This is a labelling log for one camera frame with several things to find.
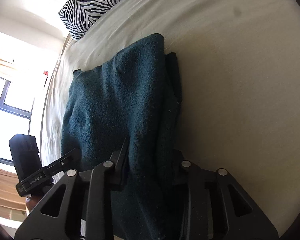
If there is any person's left hand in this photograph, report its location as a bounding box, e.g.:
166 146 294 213
25 195 42 212

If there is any zebra print pillow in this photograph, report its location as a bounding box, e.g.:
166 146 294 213
58 0 122 41

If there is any beige bed cover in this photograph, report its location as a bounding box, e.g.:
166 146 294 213
40 0 300 235

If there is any dark green knit sweater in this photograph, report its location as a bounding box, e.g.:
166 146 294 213
61 34 186 239

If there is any black framed window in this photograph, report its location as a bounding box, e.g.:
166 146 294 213
0 77 31 166

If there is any brown striped curtain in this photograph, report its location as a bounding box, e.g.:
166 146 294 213
0 58 26 221

